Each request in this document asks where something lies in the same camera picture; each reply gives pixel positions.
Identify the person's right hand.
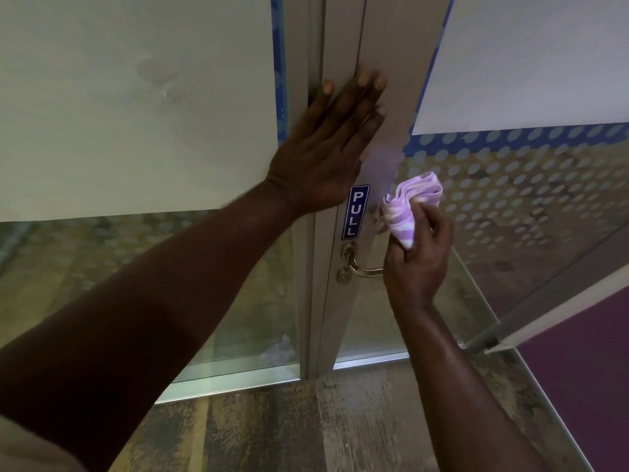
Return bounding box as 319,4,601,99
381,196,455,311

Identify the person's left hand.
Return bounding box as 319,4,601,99
264,69,388,220

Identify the purple white striped cloth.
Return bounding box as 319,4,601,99
382,172,444,251

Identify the person's right forearm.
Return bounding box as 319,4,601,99
392,299,552,472

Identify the person's left forearm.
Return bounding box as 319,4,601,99
0,181,306,472

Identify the aluminium framed glass door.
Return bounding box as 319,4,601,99
314,0,629,373

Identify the blue door sign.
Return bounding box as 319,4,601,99
341,184,371,241

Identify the large white paper sheet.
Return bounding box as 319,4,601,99
0,0,289,225
412,0,629,136

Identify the metal floor threshold strip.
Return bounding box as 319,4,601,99
507,346,586,472

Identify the beige shirt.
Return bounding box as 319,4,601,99
0,416,90,472

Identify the metal lever door handle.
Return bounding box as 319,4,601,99
342,241,385,280

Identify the glass partition bottom rail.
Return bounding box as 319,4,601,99
464,226,629,355

